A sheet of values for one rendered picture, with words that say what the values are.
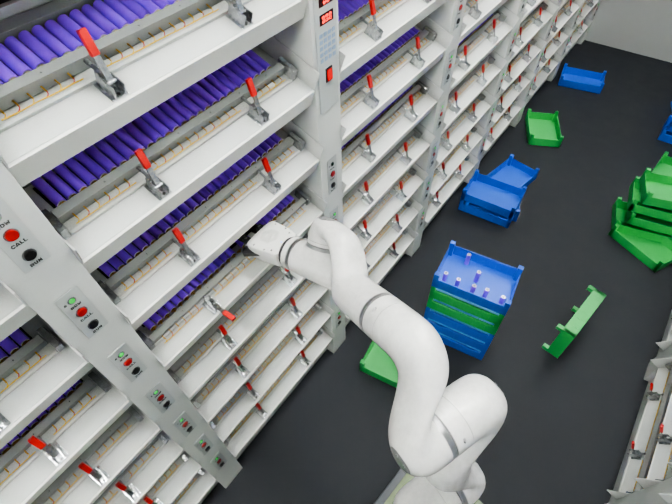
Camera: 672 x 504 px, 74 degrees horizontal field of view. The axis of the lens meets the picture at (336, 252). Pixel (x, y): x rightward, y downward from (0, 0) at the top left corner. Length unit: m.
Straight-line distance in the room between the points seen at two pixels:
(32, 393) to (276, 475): 1.19
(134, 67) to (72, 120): 0.13
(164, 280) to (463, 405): 0.63
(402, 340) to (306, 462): 1.28
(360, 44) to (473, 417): 0.90
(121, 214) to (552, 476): 1.80
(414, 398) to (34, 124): 0.69
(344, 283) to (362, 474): 1.18
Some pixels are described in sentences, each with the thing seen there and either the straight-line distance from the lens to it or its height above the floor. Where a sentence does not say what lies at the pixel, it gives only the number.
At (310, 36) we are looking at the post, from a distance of 1.02.
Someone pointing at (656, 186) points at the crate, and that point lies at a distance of 2.91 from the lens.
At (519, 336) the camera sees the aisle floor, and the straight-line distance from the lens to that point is 2.30.
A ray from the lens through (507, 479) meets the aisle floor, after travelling 2.04.
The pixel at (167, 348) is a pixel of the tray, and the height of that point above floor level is 0.96.
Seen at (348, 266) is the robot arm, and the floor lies 1.18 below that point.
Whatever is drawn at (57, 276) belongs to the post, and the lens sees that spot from 0.81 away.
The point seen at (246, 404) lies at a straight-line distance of 1.68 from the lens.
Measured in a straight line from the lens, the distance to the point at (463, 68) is 1.99.
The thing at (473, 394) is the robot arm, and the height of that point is 1.15.
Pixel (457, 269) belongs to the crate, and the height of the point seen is 0.40.
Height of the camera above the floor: 1.91
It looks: 51 degrees down
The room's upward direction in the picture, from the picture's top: 3 degrees counter-clockwise
